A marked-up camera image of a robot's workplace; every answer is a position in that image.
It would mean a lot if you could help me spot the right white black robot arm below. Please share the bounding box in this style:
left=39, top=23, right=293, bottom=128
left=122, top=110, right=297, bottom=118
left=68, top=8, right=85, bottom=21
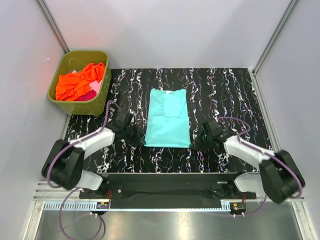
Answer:
left=189, top=120, right=306, bottom=204

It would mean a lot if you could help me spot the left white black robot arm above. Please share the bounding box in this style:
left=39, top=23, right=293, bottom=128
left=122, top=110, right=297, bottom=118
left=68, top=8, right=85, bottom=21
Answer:
left=41, top=111, right=145, bottom=198

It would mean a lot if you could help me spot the light pink t-shirt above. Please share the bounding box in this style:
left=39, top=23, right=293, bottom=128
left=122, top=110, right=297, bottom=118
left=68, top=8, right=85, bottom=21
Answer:
left=71, top=70, right=102, bottom=94

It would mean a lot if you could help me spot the orange t-shirt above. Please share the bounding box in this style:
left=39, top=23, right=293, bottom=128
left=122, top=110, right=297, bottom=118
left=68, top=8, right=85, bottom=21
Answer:
left=55, top=62, right=106, bottom=101

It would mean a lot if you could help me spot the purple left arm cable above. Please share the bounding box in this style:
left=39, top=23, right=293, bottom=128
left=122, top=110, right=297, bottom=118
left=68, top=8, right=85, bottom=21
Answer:
left=46, top=100, right=121, bottom=239

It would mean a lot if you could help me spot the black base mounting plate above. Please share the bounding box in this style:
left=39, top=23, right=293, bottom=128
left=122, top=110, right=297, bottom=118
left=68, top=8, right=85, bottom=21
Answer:
left=79, top=173, right=257, bottom=204

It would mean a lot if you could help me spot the turquoise t-shirt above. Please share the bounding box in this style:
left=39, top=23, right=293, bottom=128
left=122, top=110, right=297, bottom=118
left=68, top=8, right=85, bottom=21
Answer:
left=144, top=89, right=191, bottom=149

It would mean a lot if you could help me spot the slotted aluminium rail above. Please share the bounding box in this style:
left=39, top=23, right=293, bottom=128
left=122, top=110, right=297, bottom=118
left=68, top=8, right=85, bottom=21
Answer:
left=44, top=200, right=231, bottom=212

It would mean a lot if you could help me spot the magenta t-shirt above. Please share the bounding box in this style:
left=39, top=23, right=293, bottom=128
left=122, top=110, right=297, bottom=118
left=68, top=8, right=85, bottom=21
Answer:
left=75, top=90, right=97, bottom=102

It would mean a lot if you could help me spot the olive green plastic bin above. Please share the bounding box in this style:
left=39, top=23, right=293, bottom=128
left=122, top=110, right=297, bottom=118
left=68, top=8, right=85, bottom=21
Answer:
left=47, top=50, right=111, bottom=116

